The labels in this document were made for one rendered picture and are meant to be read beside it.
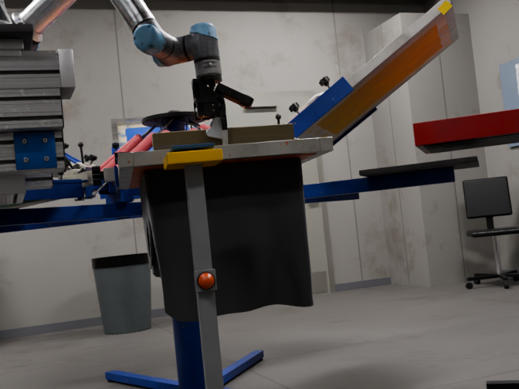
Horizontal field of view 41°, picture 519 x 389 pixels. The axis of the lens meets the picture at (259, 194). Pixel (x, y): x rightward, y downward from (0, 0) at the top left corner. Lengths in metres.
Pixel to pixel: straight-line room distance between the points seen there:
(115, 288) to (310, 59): 3.33
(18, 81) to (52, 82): 0.07
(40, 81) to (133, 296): 4.39
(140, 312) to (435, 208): 3.12
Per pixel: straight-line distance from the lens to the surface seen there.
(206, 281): 1.61
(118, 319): 5.97
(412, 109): 7.22
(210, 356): 1.67
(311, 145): 1.92
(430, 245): 7.17
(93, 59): 7.02
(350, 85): 2.78
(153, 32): 1.91
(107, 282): 5.95
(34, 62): 1.68
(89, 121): 6.88
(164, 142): 1.96
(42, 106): 1.65
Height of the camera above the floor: 0.76
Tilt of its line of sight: 3 degrees up
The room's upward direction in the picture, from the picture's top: 6 degrees counter-clockwise
